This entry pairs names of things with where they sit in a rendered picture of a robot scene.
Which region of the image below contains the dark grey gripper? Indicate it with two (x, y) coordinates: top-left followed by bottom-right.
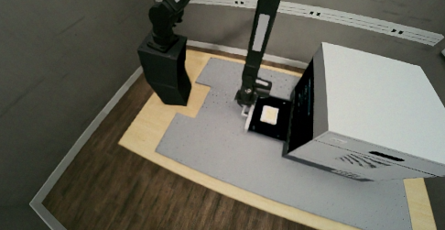
(234, 89), (257, 108)

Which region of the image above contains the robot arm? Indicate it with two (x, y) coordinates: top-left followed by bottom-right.
(147, 0), (280, 98)

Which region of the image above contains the grey boxy benchtop instrument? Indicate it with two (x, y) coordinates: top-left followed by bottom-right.
(241, 42), (445, 181)

